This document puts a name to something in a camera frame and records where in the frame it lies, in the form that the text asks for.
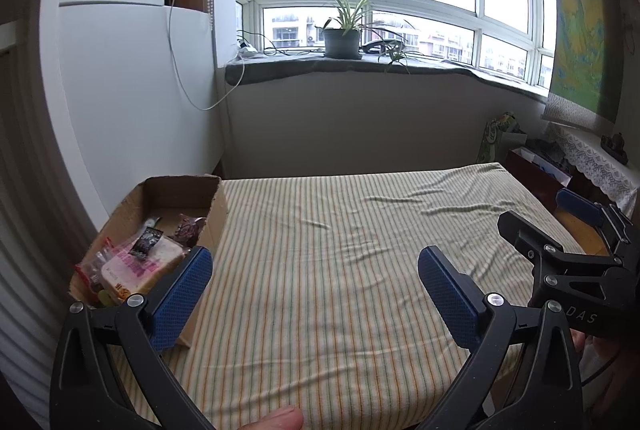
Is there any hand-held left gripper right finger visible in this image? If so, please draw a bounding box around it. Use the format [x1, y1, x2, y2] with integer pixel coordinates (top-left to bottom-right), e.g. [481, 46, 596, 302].
[417, 246, 584, 430]

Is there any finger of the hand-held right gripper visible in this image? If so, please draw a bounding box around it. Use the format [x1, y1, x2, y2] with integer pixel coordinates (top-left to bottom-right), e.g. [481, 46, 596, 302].
[556, 187, 639, 244]
[497, 209, 629, 306]

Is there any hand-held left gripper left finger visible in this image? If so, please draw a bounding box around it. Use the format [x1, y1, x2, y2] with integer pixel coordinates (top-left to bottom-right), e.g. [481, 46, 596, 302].
[50, 246, 217, 430]

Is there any sliced bread packet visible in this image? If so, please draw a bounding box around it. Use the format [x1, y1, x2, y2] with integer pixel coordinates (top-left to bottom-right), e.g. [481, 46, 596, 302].
[99, 234, 187, 307]

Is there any small black candy packet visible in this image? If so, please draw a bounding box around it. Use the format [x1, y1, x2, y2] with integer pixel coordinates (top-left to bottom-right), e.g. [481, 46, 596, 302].
[130, 224, 164, 259]

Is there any brown cardboard box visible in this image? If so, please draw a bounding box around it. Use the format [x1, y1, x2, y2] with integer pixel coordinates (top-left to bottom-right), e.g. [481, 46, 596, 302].
[67, 175, 229, 349]

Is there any clear bag of snacks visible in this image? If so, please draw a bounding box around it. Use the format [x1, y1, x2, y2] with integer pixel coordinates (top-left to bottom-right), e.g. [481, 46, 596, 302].
[74, 237, 114, 297]

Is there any person's right hand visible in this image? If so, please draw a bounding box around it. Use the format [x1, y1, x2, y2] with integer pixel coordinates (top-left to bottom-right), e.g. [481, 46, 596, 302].
[570, 329, 601, 362]

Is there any person's left hand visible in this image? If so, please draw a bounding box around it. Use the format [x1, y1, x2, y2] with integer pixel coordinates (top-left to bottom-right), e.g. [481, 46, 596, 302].
[235, 405, 305, 430]

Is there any white lace cloth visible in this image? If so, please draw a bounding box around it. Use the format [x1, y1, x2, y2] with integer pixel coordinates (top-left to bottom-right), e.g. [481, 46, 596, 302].
[549, 121, 640, 217]

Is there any dark patterned bag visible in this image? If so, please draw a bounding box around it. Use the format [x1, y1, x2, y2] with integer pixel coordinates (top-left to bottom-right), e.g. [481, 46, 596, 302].
[524, 137, 572, 172]

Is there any small dark figurine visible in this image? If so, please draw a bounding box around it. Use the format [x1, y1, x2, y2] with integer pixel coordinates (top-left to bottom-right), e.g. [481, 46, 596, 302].
[599, 132, 630, 162]

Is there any green printed bag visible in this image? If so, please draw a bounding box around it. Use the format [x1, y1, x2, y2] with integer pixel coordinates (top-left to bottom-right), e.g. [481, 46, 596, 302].
[477, 111, 529, 167]

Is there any striped bed sheet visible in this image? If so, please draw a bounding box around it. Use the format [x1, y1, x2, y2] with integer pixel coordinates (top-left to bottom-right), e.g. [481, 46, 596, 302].
[110, 162, 587, 430]

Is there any white ribbed panel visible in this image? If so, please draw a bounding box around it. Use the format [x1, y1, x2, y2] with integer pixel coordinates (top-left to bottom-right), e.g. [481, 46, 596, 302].
[0, 20, 101, 430]

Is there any white cabinet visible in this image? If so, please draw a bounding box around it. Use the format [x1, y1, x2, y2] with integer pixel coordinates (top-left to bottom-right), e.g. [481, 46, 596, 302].
[39, 0, 240, 231]

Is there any potted spider plant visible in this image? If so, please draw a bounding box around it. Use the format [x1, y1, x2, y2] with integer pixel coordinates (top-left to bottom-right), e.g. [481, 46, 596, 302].
[319, 0, 417, 74]

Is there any wall map poster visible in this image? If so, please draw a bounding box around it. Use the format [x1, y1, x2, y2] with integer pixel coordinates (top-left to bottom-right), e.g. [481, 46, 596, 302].
[541, 0, 632, 132]

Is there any white cable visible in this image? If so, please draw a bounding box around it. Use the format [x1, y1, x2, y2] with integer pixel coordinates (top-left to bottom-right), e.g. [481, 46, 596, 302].
[167, 0, 247, 112]

